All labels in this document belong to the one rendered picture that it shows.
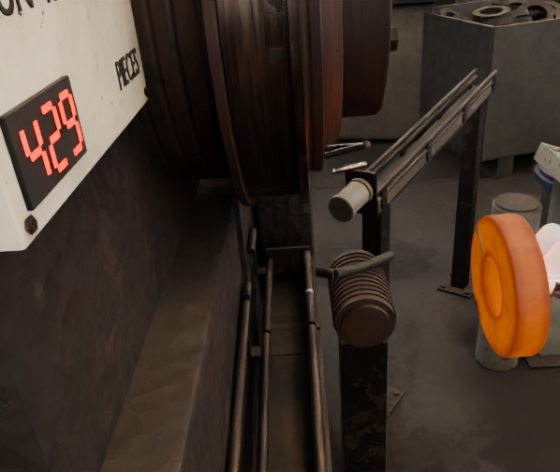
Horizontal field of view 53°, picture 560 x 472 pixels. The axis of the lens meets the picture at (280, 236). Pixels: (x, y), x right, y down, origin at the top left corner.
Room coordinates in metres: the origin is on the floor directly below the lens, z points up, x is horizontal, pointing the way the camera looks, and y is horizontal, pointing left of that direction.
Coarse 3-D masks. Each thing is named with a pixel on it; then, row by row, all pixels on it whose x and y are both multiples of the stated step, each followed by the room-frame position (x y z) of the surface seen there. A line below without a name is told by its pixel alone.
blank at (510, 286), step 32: (480, 224) 0.55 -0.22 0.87; (512, 224) 0.50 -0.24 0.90; (480, 256) 0.54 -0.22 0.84; (512, 256) 0.46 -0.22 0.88; (480, 288) 0.54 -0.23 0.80; (512, 288) 0.45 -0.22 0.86; (544, 288) 0.44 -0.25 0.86; (480, 320) 0.53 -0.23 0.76; (512, 320) 0.44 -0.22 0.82; (544, 320) 0.43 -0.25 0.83; (512, 352) 0.44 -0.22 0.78
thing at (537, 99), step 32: (512, 0) 3.35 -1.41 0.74; (544, 0) 3.52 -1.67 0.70; (448, 32) 2.93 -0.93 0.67; (480, 32) 2.65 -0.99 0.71; (512, 32) 2.58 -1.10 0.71; (544, 32) 2.62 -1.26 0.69; (448, 64) 2.92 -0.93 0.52; (480, 64) 2.63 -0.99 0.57; (512, 64) 2.59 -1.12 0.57; (544, 64) 2.62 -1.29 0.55; (512, 96) 2.59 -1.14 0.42; (544, 96) 2.63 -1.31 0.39; (512, 128) 2.60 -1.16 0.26; (544, 128) 2.63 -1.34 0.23; (480, 160) 2.57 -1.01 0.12; (512, 160) 2.61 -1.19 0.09
